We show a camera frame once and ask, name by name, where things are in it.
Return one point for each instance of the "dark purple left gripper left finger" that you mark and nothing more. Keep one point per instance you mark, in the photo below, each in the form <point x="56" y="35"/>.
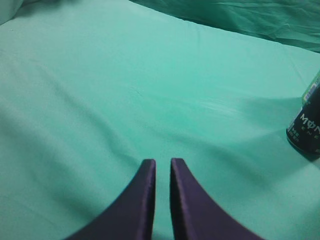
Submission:
<point x="131" y="215"/>

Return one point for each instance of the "black Monster energy can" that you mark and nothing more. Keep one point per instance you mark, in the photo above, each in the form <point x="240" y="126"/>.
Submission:
<point x="303" y="133"/>

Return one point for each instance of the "green backdrop cloth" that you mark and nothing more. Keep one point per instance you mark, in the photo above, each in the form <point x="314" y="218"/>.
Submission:
<point x="289" y="22"/>

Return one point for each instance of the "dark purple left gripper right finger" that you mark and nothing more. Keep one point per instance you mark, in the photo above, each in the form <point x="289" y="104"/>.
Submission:
<point x="195" y="215"/>

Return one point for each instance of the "green tablecloth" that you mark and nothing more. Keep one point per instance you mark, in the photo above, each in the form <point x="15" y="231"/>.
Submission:
<point x="90" y="88"/>

